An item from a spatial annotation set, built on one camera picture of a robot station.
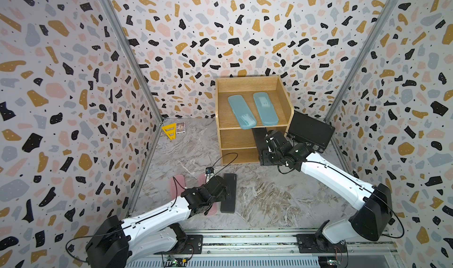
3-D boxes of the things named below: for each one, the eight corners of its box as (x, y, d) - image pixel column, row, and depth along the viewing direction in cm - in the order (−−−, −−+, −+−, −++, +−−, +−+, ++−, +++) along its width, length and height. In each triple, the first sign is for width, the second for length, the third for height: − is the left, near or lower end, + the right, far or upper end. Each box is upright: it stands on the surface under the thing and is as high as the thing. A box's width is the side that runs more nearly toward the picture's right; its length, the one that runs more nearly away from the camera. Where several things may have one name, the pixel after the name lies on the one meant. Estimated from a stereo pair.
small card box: (176, 134, 116) (175, 131, 114) (177, 125, 121) (176, 122, 120) (185, 132, 117) (184, 130, 115) (185, 124, 122) (184, 121, 120)
